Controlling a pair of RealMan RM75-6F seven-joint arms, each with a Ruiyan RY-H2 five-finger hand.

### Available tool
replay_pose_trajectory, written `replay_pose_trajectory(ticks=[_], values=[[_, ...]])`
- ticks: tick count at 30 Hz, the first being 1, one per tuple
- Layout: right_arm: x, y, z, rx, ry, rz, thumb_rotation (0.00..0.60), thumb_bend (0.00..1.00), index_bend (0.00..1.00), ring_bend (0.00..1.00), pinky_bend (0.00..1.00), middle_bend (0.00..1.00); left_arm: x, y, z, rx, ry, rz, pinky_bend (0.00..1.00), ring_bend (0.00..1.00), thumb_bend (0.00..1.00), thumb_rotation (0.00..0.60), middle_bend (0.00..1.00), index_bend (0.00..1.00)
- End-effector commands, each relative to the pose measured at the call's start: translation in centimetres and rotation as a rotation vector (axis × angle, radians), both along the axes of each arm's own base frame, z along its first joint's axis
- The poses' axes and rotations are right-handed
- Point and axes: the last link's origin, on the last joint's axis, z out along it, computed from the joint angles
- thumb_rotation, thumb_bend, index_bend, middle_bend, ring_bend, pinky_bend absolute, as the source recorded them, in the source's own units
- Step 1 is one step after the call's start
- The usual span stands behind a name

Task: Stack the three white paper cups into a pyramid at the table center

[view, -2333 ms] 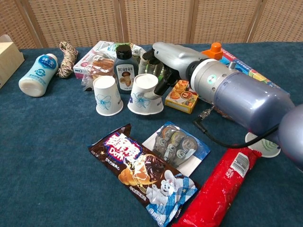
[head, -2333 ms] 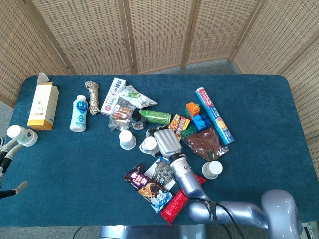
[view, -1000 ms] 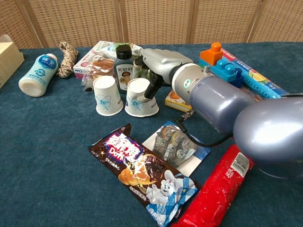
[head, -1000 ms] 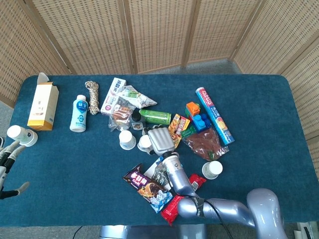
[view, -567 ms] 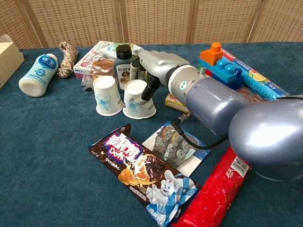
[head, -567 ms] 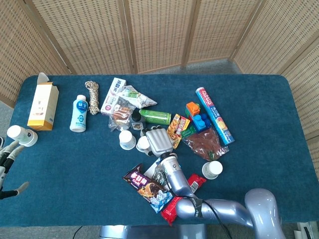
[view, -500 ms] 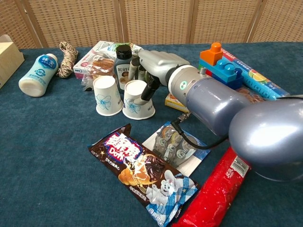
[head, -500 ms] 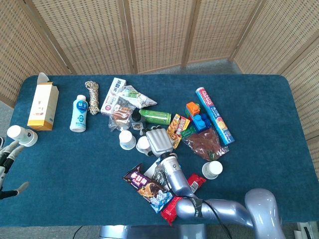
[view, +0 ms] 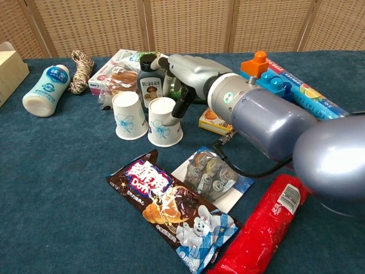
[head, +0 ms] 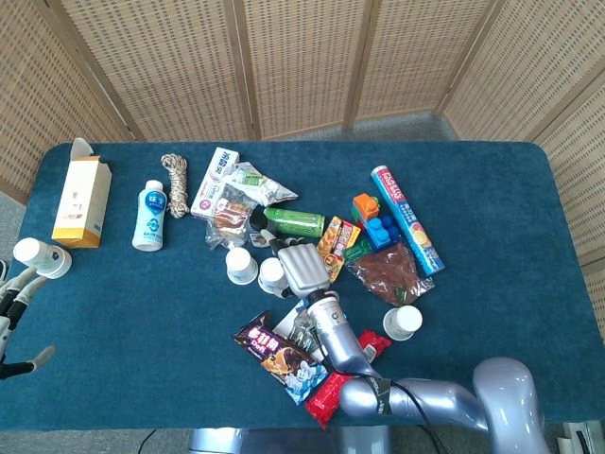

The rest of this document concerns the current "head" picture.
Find yellow white carton box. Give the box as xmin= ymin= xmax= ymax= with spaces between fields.
xmin=50 ymin=137 xmax=113 ymax=250

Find woven wooden folding screen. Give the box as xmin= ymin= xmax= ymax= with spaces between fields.
xmin=0 ymin=0 xmax=605 ymax=341

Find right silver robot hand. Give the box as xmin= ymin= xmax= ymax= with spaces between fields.
xmin=257 ymin=229 xmax=332 ymax=300

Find white pink toothpaste box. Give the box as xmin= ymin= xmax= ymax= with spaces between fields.
xmin=190 ymin=146 xmax=241 ymax=219

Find yellow curry box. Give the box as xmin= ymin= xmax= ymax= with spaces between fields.
xmin=315 ymin=216 xmax=363 ymax=285

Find dark sauce bottle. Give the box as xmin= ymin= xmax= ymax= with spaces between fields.
xmin=247 ymin=211 xmax=276 ymax=248

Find lying white paper cup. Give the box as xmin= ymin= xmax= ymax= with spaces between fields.
xmin=12 ymin=236 xmax=73 ymax=280

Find blue correction tape pack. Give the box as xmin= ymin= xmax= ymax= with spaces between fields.
xmin=271 ymin=297 xmax=332 ymax=364

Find green leaf paper cup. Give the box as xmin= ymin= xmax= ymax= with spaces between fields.
xmin=382 ymin=305 xmax=424 ymax=341

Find blue flower paper cup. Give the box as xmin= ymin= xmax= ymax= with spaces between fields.
xmin=257 ymin=257 xmax=290 ymax=295
xmin=224 ymin=247 xmax=259 ymax=286

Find braided rope bundle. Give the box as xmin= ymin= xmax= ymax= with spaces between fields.
xmin=160 ymin=153 xmax=190 ymax=219

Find brown chocolate snack pack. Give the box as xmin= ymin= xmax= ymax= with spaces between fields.
xmin=232 ymin=310 xmax=330 ymax=407

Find red biscuit pack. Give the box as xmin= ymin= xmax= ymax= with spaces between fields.
xmin=304 ymin=329 xmax=392 ymax=430

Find clear bag brown pastry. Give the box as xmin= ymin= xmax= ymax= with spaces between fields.
xmin=204 ymin=183 xmax=259 ymax=253

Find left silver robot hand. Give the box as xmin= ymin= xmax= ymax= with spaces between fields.
xmin=0 ymin=267 xmax=57 ymax=379

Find blue table cloth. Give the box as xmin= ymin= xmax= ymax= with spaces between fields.
xmin=0 ymin=140 xmax=605 ymax=432

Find green drink can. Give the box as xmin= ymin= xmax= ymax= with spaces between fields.
xmin=263 ymin=206 xmax=326 ymax=237

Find blue tube of crisps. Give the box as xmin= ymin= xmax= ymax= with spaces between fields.
xmin=370 ymin=165 xmax=447 ymax=277

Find silver green snack bag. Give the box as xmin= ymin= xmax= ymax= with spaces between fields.
xmin=224 ymin=161 xmax=300 ymax=207

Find colourful toy brick assembly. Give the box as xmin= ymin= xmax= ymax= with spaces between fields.
xmin=351 ymin=192 xmax=402 ymax=253

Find white blue milk bottle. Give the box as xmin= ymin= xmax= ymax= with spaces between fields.
xmin=131 ymin=179 xmax=168 ymax=253

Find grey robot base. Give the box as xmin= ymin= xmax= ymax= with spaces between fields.
xmin=187 ymin=427 xmax=393 ymax=454

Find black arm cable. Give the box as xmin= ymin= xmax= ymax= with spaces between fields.
xmin=371 ymin=375 xmax=448 ymax=454

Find clear bag brown contents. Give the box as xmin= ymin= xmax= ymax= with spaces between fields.
xmin=340 ymin=238 xmax=435 ymax=306

